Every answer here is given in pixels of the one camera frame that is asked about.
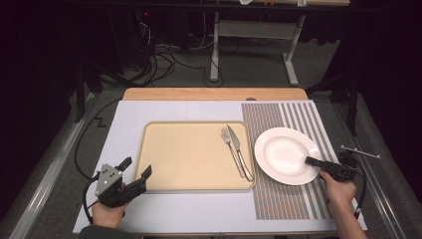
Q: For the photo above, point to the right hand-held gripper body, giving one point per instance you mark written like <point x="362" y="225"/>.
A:
<point x="343" y="171"/>

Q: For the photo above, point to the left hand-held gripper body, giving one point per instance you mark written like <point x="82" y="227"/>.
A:
<point x="107" y="179"/>

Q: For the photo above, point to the white ceramic plate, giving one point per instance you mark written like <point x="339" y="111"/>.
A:
<point x="282" y="152"/>

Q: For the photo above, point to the beige plastic tray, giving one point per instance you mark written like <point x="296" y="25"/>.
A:
<point x="185" y="156"/>

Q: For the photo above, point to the silver table knife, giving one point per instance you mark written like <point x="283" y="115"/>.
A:
<point x="235" y="139"/>

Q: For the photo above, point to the silver fork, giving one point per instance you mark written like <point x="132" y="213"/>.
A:
<point x="226" y="136"/>

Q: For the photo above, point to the person's right hand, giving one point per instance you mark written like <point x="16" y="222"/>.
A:
<point x="341" y="192"/>

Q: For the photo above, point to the person's left hand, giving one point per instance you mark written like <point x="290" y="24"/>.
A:
<point x="106" y="215"/>

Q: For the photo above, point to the grey striped placemat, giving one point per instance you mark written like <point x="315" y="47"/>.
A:
<point x="262" y="116"/>

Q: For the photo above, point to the black stand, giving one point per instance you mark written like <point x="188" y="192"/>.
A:
<point x="353" y="99"/>
<point x="79" y="96"/>

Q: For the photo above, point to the dark table grommet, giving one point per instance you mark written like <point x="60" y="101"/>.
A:
<point x="251" y="99"/>

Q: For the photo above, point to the dark equipment with red light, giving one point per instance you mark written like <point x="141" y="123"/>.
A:
<point x="144" y="20"/>

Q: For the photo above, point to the aluminium rail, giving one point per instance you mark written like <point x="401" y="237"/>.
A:
<point x="49" y="172"/>
<point x="375" y="192"/>

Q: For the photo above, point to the white metal desk frame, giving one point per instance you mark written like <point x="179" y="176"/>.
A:
<point x="255" y="29"/>

